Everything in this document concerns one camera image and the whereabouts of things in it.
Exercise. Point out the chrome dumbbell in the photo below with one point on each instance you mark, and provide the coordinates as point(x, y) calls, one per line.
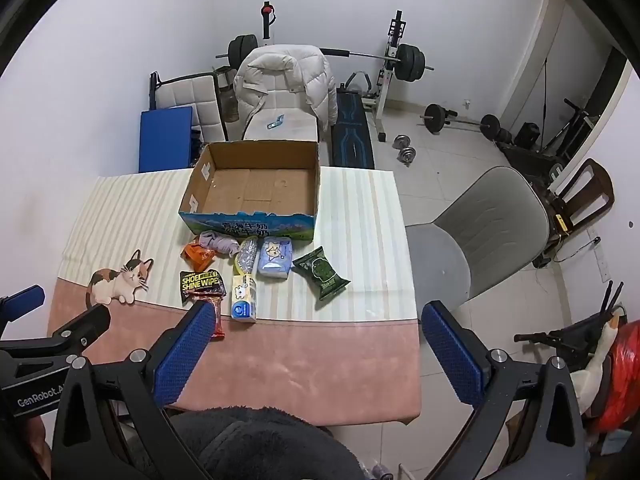
point(401, 141)
point(407, 155)

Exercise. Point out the black kick scooter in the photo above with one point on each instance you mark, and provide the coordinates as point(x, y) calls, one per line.
point(572, 120)

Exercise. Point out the green snack packet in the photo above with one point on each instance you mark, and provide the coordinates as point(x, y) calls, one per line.
point(320, 272)

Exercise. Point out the cardboard box with blue print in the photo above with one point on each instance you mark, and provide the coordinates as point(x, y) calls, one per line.
point(250, 185)

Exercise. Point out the racked barbell with black plates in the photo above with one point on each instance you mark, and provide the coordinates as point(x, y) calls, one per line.
point(412, 60)

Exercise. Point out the small floor barbell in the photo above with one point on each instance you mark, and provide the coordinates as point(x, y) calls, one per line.
point(437, 117)

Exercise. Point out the white door frame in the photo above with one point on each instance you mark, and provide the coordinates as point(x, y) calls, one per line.
point(537, 50)

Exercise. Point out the white barbell rack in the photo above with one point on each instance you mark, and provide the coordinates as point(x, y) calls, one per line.
point(387, 85)

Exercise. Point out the black router antennas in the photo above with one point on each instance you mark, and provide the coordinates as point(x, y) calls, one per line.
point(612, 295)

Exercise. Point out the white blue milk carton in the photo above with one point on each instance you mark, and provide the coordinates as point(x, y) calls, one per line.
point(243, 300)

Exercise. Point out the red plastic bag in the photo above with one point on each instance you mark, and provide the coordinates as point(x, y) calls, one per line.
point(622, 380)

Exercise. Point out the white goose plush toy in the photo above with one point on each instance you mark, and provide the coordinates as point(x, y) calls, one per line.
point(607, 332)

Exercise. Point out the white down jacket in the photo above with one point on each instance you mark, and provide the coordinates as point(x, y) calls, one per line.
point(305, 80)

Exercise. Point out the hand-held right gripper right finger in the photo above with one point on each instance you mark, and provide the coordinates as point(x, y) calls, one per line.
point(455, 360)

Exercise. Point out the red snack packet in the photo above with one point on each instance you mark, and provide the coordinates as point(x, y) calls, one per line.
point(218, 320)

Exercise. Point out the white quilted chair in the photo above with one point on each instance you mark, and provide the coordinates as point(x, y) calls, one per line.
point(185, 92)

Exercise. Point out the blue folded mat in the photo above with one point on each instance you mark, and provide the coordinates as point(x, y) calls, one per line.
point(165, 140)

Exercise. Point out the black blue weight bench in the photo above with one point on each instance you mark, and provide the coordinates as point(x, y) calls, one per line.
point(352, 135)

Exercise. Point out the person's dark fleece clothing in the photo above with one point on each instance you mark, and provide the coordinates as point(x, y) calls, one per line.
point(260, 445)

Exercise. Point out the grey office chair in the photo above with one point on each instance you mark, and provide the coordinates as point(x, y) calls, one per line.
point(490, 220)

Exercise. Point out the black shoe wipes packet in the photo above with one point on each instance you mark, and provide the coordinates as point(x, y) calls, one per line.
point(200, 282)

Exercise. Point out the orange snack packet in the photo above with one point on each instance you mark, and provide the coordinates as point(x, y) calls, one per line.
point(197, 256)

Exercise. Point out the small black box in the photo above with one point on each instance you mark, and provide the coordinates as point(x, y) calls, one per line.
point(527, 135)

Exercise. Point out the grey purple sock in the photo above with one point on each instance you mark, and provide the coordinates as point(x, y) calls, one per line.
point(220, 242)

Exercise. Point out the brown wooden chair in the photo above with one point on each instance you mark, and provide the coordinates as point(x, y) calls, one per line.
point(597, 185)

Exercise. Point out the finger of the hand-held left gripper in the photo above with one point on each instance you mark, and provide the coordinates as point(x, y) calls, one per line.
point(85, 327)
point(22, 300)

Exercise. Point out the blue tissue pack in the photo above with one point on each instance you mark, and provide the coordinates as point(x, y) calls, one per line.
point(274, 257)

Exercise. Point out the striped pink cat-print tablecloth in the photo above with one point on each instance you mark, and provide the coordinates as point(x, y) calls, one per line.
point(350, 220)

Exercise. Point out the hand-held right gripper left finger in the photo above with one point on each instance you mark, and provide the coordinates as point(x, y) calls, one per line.
point(185, 355)

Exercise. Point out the black exercise equipment base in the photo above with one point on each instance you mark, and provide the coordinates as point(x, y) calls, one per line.
point(530, 160)

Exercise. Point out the clear yellow plastic packet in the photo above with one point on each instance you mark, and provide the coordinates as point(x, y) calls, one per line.
point(245, 257)

